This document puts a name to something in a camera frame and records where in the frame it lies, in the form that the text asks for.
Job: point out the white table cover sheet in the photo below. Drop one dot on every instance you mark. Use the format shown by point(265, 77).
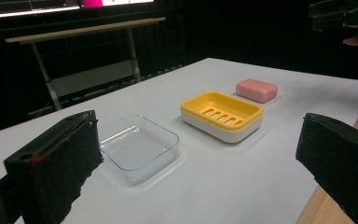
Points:
point(205, 186)

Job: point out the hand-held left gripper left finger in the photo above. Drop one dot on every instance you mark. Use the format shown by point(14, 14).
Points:
point(52, 165)

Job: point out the pink soap bar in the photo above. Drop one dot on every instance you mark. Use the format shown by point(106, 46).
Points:
point(256, 90)

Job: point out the clear plastic soap box lid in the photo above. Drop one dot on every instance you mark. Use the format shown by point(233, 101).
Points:
point(138, 149)

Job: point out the yellow and white soap dish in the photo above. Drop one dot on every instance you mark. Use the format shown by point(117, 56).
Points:
point(222, 116)

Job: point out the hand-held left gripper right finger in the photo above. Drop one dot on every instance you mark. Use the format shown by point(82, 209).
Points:
point(338, 155)

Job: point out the desk with white metal legs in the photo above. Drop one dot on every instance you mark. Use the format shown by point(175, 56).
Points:
point(84, 29)

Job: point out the computer monitor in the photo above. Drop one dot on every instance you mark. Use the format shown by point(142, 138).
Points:
point(121, 2)

